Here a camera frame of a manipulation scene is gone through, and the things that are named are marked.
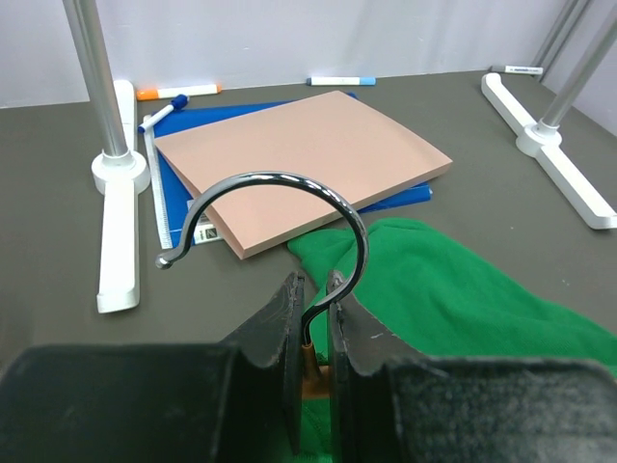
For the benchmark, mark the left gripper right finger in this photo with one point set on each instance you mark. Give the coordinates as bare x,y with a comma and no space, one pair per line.
392,403

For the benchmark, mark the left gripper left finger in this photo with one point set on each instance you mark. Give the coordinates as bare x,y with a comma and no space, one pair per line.
236,400

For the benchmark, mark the green tank top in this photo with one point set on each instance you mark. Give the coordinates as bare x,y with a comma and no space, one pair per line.
443,299

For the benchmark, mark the pink board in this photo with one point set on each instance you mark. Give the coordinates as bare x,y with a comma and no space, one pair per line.
332,138

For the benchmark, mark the white clothes rack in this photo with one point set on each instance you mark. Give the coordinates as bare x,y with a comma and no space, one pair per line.
122,174

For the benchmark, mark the orange capped marker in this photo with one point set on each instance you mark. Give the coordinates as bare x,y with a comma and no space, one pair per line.
161,93

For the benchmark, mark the light blue capped marker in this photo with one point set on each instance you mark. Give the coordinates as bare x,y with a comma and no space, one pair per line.
333,81

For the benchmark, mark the black capped marker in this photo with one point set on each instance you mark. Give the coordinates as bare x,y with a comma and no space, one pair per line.
522,70

